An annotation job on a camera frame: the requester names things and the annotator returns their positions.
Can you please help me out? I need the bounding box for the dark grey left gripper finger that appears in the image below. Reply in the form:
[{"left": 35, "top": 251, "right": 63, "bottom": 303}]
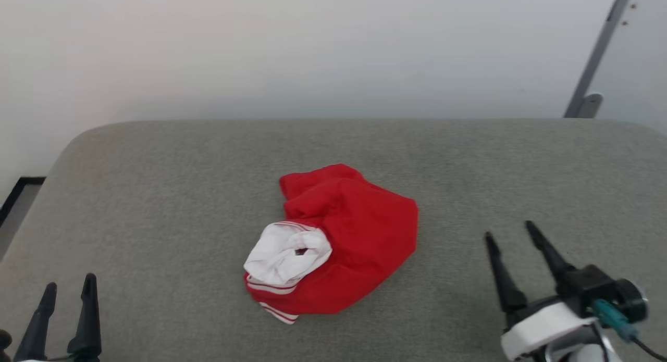
[
  {"left": 13, "top": 282, "right": 57, "bottom": 362},
  {"left": 67, "top": 273, "right": 102, "bottom": 362}
]

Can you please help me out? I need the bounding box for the pale grey door panel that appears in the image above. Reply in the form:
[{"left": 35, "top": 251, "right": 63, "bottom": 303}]
[{"left": 589, "top": 0, "right": 667, "bottom": 136}]

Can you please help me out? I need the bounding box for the silver metal bracket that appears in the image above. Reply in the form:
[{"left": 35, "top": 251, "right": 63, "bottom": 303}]
[{"left": 576, "top": 93, "right": 604, "bottom": 119}]

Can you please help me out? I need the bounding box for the red white Bulls jersey garment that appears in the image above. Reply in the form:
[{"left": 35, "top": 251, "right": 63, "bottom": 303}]
[{"left": 243, "top": 163, "right": 419, "bottom": 325}]

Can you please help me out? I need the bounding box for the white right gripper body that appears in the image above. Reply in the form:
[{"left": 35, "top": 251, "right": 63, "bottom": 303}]
[{"left": 500, "top": 295, "right": 605, "bottom": 362}]

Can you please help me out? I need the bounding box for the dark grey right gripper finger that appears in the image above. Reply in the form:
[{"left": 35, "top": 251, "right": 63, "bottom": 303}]
[
  {"left": 485, "top": 232, "right": 527, "bottom": 315},
  {"left": 525, "top": 220, "right": 576, "bottom": 295}
]

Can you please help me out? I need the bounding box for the black baseboard strip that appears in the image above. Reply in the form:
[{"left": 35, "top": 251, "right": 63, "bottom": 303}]
[{"left": 0, "top": 177, "right": 46, "bottom": 228}]

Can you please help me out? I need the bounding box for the teal right camera connector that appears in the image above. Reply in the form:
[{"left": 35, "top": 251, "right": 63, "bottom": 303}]
[{"left": 593, "top": 298, "right": 639, "bottom": 343}]

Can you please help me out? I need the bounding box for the black right camera cable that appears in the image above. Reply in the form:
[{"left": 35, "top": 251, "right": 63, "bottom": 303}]
[{"left": 632, "top": 335, "right": 667, "bottom": 362}]

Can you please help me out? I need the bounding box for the grey metal frame bar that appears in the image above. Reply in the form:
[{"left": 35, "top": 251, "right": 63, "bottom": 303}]
[{"left": 564, "top": 0, "right": 636, "bottom": 118}]

